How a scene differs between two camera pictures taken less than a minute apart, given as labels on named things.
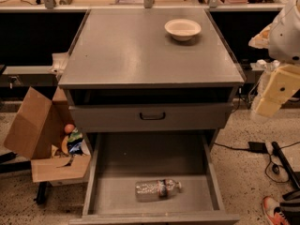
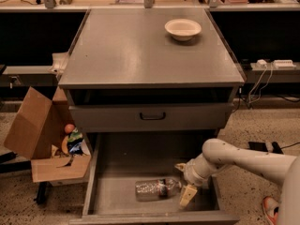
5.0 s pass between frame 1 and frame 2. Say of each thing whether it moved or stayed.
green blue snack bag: stayed
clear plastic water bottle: stayed
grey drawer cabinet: stayed
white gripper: moved
